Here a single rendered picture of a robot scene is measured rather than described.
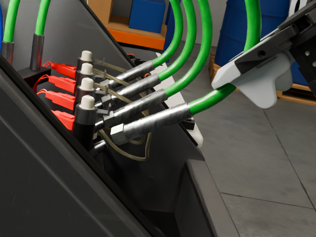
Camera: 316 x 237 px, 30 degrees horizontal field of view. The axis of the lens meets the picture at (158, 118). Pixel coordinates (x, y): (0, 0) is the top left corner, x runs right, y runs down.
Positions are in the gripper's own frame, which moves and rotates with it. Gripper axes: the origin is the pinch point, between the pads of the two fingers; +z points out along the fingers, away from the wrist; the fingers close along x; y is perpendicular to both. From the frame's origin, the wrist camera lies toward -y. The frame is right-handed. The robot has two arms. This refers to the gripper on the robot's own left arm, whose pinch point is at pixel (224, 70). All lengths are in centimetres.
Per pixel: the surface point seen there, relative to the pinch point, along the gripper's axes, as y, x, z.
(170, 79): -1, 71, 59
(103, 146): -0.1, 0.9, 22.0
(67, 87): -10.1, 12.2, 32.7
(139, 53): -12, 85, 74
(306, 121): 98, 388, 202
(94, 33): -15.9, 26.8, 34.1
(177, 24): -8.6, 29.1, 20.5
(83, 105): -5.8, 0.2, 19.9
